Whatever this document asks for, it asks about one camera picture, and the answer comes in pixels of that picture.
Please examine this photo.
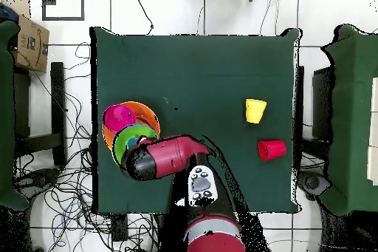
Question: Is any dark green tablecloth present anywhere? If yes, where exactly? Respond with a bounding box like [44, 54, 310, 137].
[89, 26, 303, 215]

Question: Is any small magenta bowl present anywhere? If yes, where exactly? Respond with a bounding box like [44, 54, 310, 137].
[103, 104, 137, 133]

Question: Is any small light blue bowl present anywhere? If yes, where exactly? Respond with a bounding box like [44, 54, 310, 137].
[126, 136, 142, 150]

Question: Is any green cloth-covered table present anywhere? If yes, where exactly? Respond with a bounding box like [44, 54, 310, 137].
[320, 24, 378, 217]
[0, 19, 30, 211]

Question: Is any black cable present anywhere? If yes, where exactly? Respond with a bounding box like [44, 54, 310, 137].
[131, 0, 155, 36]

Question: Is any cardboard box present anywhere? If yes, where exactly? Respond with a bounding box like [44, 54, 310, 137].
[8, 0, 50, 73]

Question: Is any orange-yellow cup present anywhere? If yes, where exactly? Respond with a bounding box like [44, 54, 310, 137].
[246, 110, 266, 125]

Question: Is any black square frame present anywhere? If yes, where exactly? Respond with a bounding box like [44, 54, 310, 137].
[41, 0, 86, 21]

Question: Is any black metal stand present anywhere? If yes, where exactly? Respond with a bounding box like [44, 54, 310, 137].
[13, 61, 68, 168]

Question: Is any white box stack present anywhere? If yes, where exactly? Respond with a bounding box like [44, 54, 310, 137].
[366, 76, 378, 186]

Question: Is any tangle of black cables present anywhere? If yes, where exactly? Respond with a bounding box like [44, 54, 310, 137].
[13, 41, 160, 252]

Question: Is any large orange-yellow bowl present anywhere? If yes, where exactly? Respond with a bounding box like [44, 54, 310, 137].
[103, 101, 161, 152]

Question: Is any large green bowl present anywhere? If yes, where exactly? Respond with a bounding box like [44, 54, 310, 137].
[112, 123, 159, 168]

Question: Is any red cup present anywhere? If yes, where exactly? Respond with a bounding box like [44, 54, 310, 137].
[258, 140, 288, 162]

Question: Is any yellow cup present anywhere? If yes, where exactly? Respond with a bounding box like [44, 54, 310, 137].
[244, 98, 268, 113]

